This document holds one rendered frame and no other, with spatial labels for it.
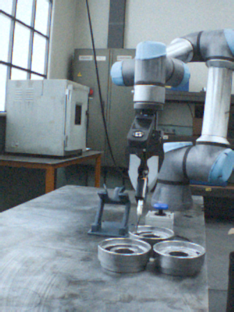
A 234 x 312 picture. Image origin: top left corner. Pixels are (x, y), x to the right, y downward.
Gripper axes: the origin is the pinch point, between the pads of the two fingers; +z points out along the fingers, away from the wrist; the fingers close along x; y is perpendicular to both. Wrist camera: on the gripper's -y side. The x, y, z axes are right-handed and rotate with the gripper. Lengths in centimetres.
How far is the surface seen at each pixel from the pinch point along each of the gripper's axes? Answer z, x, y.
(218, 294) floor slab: 93, -34, 147
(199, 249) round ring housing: 9.8, -14.9, -14.1
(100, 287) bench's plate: 13.2, 1.2, -31.0
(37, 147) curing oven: 6, 119, 191
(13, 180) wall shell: 42, 161, 229
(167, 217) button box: 8.7, -6.0, 6.8
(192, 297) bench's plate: 13.2, -14.5, -30.3
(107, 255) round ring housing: 10.0, 2.1, -23.4
